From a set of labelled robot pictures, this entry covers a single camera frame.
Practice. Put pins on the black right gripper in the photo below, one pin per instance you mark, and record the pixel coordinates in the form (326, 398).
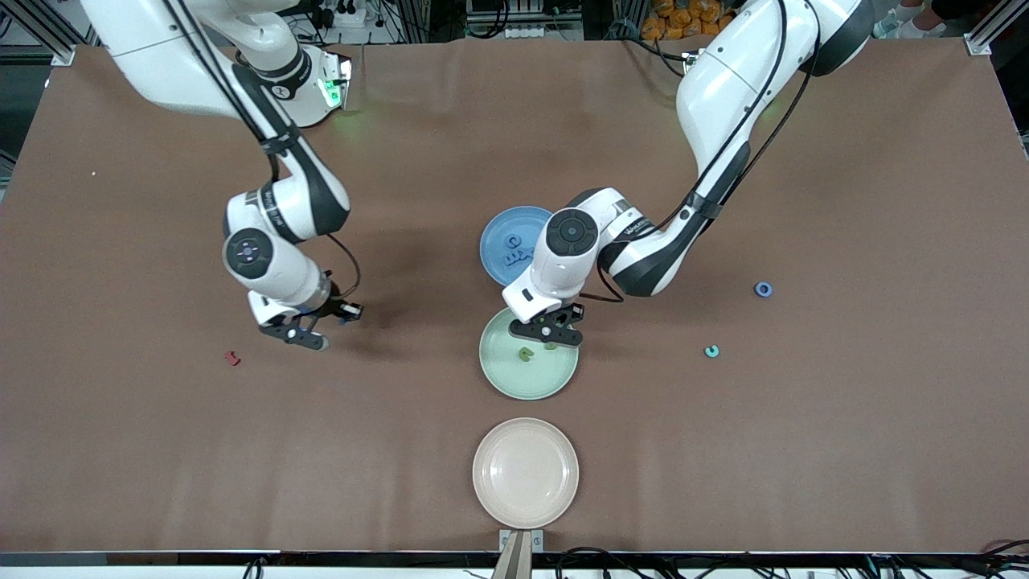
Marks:
(331, 307)

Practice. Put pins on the green letter U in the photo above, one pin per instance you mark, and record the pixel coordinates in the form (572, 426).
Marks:
(521, 355)

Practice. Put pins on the blue letter E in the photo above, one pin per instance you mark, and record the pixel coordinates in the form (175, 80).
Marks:
(512, 260)

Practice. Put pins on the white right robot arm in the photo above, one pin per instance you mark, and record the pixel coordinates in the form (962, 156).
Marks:
(273, 269)

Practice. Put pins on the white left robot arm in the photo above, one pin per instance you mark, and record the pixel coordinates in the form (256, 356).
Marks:
(723, 80)

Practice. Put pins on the light green plate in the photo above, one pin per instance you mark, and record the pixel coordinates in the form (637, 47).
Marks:
(522, 382)

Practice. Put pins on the blue plate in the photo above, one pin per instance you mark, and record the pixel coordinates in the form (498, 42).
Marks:
(492, 241)

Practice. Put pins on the beige plate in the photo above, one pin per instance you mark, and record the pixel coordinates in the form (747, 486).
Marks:
(525, 473)

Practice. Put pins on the blue letter O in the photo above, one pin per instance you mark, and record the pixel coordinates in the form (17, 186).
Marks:
(756, 289)

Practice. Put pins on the white power strip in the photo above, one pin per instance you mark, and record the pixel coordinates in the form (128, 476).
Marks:
(543, 32)
(347, 14)

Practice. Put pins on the orange fruit pile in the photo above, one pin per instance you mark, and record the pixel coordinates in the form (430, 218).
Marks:
(683, 20)

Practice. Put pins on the brown table cover sheet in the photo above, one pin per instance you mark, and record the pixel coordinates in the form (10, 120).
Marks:
(884, 201)

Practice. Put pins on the white sneaker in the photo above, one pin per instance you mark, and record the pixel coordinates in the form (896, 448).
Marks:
(908, 22)

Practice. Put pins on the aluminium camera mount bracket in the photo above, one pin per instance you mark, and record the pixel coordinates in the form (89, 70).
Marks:
(521, 555)

